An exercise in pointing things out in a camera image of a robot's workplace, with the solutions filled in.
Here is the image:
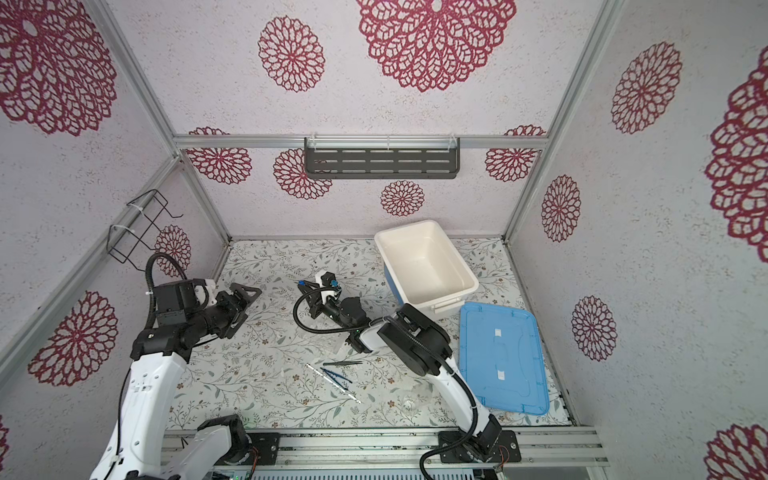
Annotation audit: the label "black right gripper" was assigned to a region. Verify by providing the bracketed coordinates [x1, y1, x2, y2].
[302, 281, 357, 338]

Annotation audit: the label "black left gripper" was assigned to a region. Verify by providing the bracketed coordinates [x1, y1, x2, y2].
[188, 282, 261, 339]

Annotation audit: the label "white plastic bin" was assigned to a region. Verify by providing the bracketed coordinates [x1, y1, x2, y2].
[374, 220, 479, 320]

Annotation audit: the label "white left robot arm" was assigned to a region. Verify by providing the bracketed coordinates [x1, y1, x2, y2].
[91, 279, 262, 479]

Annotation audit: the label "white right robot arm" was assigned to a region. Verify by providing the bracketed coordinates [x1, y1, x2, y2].
[292, 282, 521, 470]

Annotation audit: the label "metal tweezers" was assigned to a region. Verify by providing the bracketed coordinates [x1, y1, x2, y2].
[322, 360, 363, 367]

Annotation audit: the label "blue plastic bin lid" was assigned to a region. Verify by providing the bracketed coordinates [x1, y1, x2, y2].
[459, 302, 550, 416]

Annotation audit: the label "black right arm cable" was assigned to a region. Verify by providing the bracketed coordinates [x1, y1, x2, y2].
[292, 284, 481, 480]

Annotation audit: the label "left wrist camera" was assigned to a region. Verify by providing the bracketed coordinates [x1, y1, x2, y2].
[152, 279, 217, 323]

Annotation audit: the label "black wire wall rack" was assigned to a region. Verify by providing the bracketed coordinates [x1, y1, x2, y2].
[105, 189, 183, 272]

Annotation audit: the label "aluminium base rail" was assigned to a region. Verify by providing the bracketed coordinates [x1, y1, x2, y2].
[107, 427, 610, 472]

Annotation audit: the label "dark grey wall shelf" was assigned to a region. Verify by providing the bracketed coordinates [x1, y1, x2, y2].
[304, 138, 461, 180]

